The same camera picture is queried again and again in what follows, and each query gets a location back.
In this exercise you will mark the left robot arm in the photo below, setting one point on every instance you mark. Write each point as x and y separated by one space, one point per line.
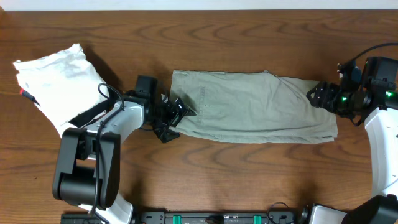
87 174

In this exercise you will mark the khaki shorts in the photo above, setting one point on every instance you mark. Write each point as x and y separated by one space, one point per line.
250 108

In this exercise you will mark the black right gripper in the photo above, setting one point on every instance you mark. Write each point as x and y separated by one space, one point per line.
324 91

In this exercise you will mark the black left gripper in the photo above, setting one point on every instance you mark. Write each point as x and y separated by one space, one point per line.
174 117

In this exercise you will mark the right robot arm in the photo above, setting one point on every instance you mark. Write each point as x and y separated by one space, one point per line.
369 94

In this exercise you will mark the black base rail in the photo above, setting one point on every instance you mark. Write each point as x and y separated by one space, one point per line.
186 217

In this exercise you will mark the folded white shirt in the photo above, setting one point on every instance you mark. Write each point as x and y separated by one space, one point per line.
64 84

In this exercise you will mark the folded black garment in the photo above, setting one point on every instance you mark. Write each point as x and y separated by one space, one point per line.
89 115

